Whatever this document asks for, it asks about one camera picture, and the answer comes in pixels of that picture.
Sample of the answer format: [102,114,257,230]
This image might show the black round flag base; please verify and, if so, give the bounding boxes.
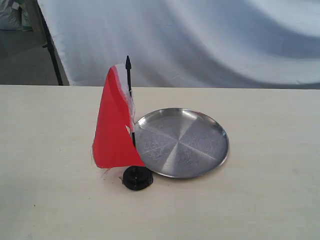
[122,166,154,191]

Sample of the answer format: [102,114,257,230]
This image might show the white backdrop cloth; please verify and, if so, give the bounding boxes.
[38,0,320,89]

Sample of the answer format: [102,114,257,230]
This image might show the black backdrop stand pole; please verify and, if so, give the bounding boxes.
[38,6,64,86]

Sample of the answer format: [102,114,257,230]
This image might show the white sacks in background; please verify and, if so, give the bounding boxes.
[0,0,33,32]

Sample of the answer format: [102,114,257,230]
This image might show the round steel plate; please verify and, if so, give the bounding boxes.
[135,107,230,179]

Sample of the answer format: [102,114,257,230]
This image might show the red white flag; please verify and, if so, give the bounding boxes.
[92,57,145,169]

